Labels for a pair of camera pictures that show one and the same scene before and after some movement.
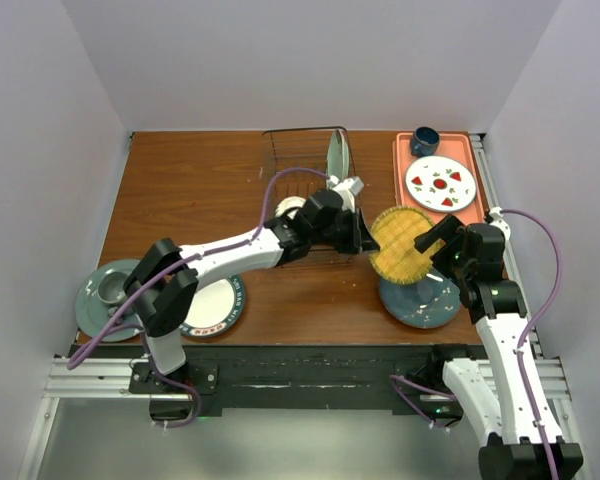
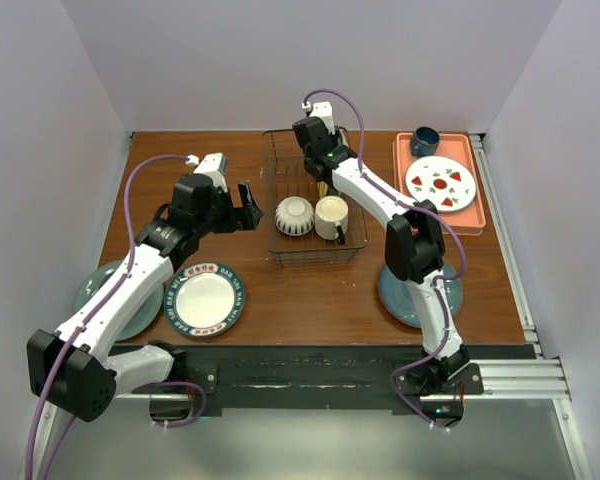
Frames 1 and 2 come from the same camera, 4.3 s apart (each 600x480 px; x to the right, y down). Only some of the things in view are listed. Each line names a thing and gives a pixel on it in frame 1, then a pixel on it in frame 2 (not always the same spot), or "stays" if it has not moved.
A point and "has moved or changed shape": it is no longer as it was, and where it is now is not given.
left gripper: [360, 239] -> [241, 218]
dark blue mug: [424, 141] stays
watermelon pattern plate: [441, 184] stays
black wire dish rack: [305, 148] stays
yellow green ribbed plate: [398, 260] has moved or changed shape
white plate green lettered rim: [216, 310] stays
